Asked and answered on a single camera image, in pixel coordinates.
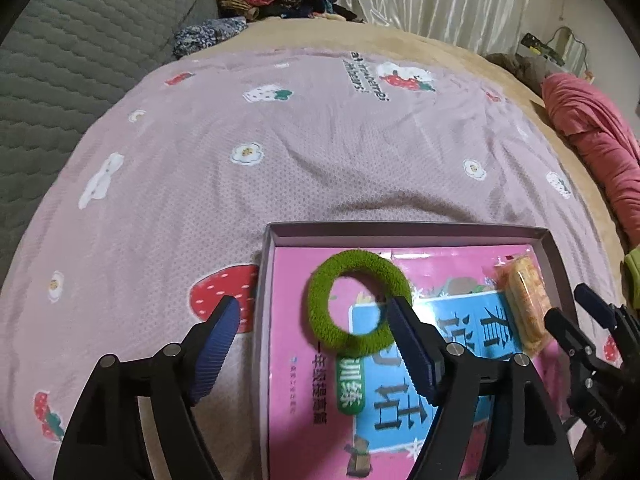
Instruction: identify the pink picture book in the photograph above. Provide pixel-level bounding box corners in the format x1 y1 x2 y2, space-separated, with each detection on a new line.
267 244 551 480

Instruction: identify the grey cardboard box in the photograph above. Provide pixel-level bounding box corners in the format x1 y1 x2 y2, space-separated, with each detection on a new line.
250 221 581 480

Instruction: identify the orange wafer snack packet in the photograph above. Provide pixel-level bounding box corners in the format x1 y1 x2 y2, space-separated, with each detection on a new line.
492 255 556 358

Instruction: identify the pink strawberry printed blanket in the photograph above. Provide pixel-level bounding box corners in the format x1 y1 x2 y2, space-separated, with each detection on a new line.
0 47 626 471

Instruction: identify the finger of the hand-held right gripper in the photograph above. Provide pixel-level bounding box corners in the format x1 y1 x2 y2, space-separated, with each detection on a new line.
544 306 610 387
574 283 640 353

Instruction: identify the oval vanity mirror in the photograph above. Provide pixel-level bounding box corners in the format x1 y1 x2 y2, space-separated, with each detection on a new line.
550 26 587 75

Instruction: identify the pink quilt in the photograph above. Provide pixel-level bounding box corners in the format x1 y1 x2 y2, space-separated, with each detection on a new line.
541 72 640 246

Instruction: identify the grey quilted headboard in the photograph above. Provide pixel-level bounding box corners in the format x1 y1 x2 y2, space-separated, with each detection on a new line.
0 0 221 271

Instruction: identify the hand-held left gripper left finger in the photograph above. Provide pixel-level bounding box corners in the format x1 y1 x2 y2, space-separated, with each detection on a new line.
52 295 243 480

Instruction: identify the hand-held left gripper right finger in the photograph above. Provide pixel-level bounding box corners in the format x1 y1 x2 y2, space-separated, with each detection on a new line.
385 296 578 480

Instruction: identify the blue floral cloth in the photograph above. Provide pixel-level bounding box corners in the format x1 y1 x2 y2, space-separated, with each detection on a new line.
172 16 248 58

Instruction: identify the brown cloth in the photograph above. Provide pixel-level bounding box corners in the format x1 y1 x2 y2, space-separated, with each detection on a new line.
487 52 547 92

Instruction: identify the green cloth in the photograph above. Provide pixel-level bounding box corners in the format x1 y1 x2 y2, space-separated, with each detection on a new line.
622 247 640 308

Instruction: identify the green hair tie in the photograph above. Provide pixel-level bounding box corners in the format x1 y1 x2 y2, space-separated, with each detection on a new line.
306 249 414 352

